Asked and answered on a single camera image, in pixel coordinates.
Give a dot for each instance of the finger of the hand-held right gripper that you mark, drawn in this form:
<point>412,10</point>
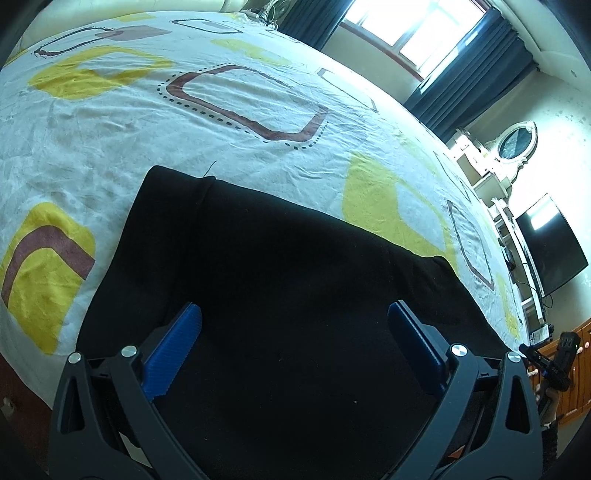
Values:
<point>542,364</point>

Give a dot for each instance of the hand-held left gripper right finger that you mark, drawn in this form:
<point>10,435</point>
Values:
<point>418,350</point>

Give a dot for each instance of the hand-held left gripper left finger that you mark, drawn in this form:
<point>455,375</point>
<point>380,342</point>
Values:
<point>178,350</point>

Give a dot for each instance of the black pants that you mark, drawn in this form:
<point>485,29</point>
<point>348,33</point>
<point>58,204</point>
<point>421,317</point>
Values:
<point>295,277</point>

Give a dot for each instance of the wooden cabinet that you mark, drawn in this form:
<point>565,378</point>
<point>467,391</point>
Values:
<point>582,383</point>

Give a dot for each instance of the white television stand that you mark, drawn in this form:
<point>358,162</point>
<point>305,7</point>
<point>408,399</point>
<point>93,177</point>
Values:
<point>526,281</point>

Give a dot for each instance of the black flat television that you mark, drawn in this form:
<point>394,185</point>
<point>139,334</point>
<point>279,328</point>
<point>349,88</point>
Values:
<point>551,244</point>

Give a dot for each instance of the white vanity dresser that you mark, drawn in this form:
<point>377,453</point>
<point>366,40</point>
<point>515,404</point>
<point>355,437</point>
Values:
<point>485,170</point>

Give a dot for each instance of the white printed bed sheet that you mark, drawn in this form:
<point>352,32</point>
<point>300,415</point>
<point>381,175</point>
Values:
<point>184,138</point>

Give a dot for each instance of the oval vanity mirror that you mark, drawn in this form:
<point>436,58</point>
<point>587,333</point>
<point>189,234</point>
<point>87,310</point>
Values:
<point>516,141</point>

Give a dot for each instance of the dark blue curtain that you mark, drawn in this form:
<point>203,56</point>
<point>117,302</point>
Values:
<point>475,78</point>
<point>309,21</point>

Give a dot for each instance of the window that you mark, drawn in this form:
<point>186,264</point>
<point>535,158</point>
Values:
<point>406,32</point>

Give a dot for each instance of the cream tufted headboard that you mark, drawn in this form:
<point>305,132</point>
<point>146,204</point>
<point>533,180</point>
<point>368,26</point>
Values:
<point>235,4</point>

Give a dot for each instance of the small white fan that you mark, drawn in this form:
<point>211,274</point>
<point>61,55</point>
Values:
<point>279,9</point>

